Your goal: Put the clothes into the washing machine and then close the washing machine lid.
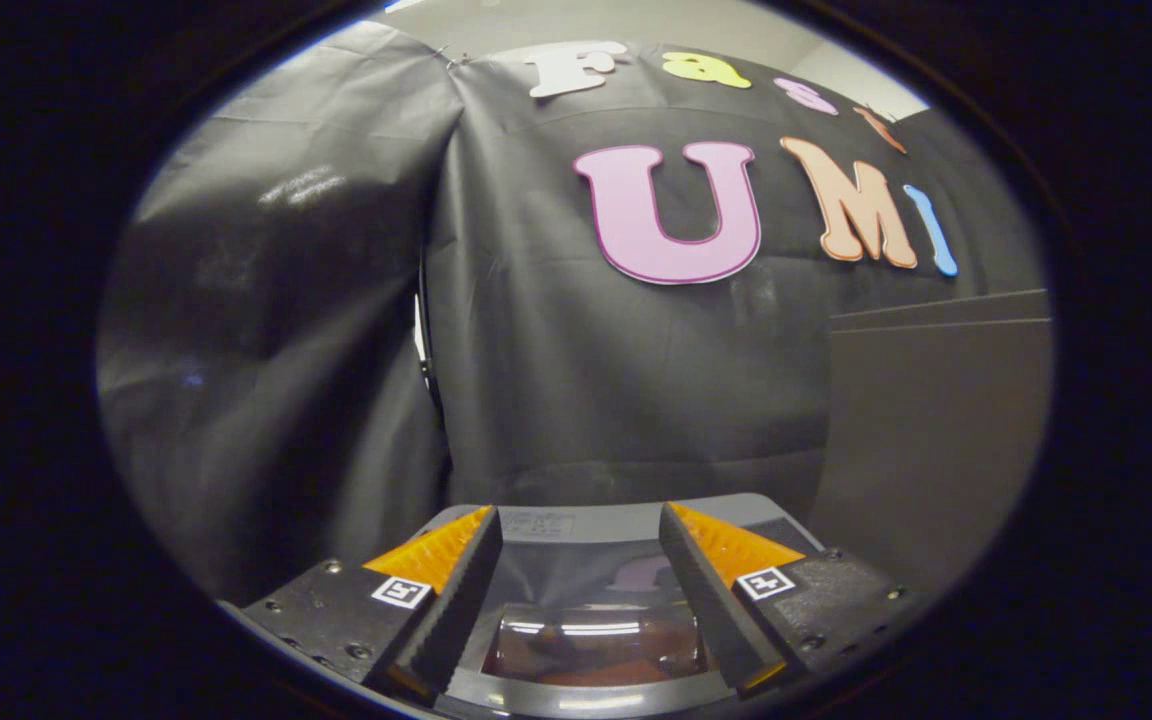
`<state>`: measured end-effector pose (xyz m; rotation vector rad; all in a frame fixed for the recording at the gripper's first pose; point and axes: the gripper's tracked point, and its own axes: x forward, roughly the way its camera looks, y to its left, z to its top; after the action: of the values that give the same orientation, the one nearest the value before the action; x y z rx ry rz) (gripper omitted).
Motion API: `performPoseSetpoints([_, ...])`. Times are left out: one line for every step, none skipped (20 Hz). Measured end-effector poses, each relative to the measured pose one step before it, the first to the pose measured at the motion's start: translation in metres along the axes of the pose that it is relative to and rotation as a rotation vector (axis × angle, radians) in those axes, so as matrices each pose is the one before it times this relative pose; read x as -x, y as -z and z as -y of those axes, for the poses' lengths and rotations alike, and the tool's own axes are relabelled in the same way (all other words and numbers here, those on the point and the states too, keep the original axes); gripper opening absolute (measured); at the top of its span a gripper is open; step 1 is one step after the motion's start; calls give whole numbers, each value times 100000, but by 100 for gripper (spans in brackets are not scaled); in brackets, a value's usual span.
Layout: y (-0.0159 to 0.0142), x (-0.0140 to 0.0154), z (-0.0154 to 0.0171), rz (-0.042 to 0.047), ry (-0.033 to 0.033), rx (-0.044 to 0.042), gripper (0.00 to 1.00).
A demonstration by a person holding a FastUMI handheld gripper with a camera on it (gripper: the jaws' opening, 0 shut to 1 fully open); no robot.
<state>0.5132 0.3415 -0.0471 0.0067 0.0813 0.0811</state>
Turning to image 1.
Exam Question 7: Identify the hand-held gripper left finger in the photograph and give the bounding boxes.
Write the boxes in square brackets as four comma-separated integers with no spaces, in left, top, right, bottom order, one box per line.
[236,503,504,706]

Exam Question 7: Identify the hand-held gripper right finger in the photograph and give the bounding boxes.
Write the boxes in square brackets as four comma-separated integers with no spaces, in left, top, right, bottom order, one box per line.
[655,500,937,699]

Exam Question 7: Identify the orange shirt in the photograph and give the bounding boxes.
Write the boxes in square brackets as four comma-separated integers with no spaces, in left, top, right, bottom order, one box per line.
[496,612,709,687]

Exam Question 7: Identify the grey washing machine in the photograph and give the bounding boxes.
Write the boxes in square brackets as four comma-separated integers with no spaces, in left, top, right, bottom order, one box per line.
[414,493,829,719]

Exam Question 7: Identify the black backdrop cloth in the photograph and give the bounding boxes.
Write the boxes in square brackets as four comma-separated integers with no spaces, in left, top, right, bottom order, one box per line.
[96,20,1049,603]

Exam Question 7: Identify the beige cabinet with dark top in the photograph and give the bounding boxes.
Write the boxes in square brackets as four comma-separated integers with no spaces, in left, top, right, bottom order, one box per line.
[810,289,1055,593]

